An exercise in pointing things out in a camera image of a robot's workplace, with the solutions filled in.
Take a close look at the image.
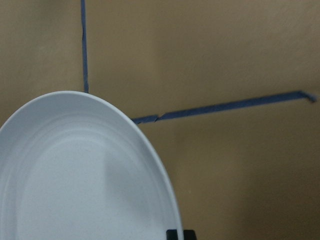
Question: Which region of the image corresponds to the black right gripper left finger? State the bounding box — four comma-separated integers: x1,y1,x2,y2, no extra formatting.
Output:
166,229,178,240

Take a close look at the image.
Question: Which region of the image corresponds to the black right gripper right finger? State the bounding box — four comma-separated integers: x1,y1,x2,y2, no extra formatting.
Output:
183,229,197,240

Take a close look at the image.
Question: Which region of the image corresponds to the light blue plate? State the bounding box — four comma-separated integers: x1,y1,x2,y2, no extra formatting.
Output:
0,91,184,240

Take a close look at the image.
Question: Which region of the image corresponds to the crossing blue tape strip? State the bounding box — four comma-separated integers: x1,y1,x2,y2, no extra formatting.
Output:
132,90,318,125

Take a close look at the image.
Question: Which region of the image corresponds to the long blue tape strip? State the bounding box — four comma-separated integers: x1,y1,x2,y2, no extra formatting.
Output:
80,0,89,94

